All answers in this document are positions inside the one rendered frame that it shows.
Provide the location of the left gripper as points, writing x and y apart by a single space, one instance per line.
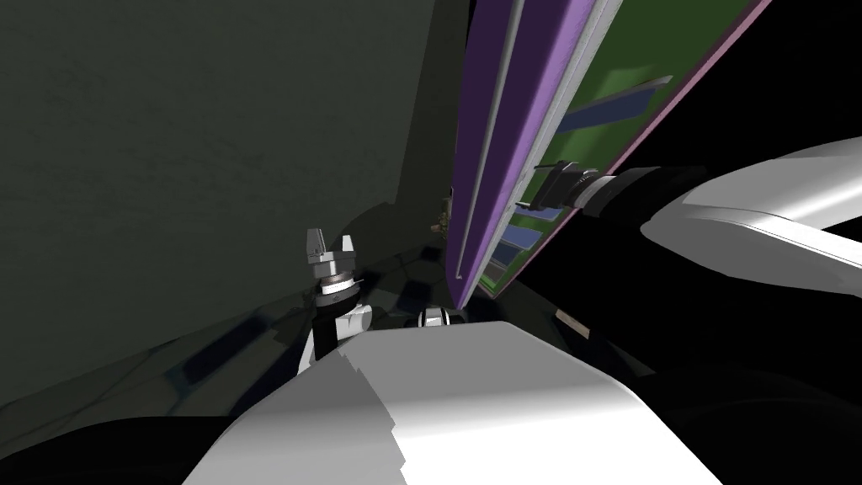
331 261

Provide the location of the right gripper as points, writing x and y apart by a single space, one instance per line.
567 185

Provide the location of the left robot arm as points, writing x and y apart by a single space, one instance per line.
330 330

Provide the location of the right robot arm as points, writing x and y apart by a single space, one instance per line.
754 215

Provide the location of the purple door leaf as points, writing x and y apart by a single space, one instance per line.
518 101

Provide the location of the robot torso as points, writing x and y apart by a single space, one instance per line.
471 404

